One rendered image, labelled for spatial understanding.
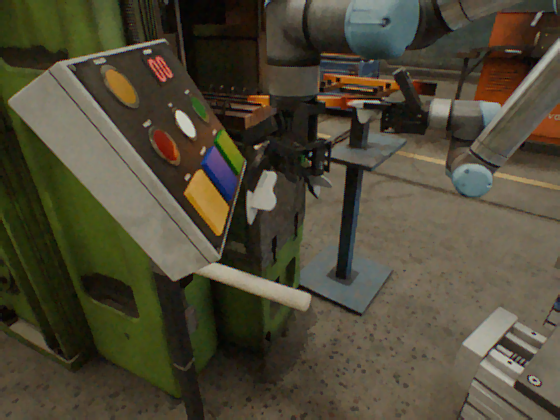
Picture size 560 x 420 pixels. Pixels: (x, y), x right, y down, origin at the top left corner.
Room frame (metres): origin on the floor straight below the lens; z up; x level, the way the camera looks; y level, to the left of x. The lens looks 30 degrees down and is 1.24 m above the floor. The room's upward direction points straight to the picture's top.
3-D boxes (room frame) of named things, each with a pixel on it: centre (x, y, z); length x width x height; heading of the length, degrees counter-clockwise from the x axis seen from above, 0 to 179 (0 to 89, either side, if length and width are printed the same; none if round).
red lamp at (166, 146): (0.44, 0.15, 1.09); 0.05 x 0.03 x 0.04; 154
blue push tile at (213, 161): (0.53, 0.10, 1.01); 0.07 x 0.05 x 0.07; 179
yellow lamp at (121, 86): (0.44, 0.19, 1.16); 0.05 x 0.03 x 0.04; 154
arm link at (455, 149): (0.83, -0.46, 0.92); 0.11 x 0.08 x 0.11; 161
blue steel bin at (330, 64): (5.16, -0.69, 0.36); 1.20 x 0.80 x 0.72; 58
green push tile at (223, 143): (0.63, 0.10, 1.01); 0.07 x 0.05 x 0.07; 179
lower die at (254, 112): (1.17, 0.24, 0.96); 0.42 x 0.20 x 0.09; 64
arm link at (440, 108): (0.88, -0.40, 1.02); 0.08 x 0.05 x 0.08; 154
